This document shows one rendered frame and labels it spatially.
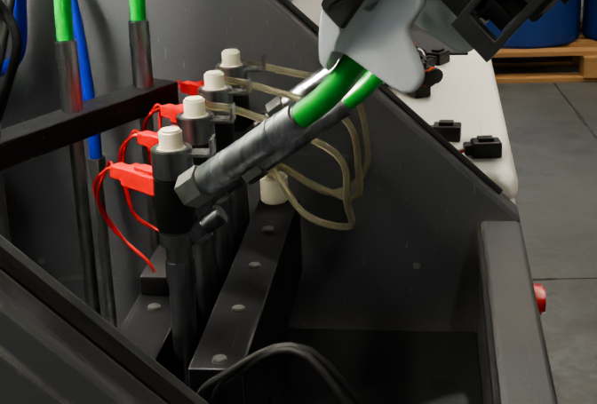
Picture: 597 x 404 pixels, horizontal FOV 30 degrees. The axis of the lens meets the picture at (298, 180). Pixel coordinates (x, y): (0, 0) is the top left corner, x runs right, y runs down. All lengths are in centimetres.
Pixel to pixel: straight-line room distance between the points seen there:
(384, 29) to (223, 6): 53
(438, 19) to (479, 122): 72
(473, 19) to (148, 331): 41
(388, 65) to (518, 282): 44
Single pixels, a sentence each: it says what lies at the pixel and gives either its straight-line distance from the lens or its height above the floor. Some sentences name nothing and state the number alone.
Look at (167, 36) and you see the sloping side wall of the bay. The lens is 106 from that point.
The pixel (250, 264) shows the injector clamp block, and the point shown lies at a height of 98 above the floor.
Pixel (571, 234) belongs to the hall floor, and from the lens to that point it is 362.
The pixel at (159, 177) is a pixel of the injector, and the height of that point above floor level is 110.
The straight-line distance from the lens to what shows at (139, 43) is 98.
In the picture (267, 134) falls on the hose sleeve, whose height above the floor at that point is 117.
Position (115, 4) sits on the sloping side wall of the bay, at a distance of 107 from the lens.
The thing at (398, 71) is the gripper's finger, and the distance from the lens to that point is 53.
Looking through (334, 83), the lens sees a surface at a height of 120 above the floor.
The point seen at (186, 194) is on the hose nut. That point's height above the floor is 112.
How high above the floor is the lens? 134
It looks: 19 degrees down
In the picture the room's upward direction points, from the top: 2 degrees counter-clockwise
